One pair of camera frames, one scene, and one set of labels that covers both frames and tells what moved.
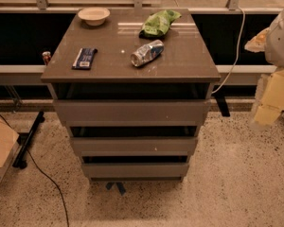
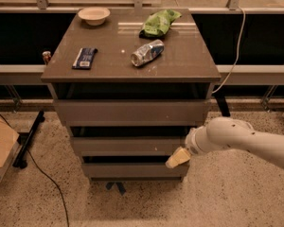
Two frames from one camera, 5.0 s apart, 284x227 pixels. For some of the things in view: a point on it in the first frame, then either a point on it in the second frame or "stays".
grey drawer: [130, 113] stays
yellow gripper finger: [277, 95] to [197, 143]
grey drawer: [134, 147] stays
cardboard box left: [4, 140] stays
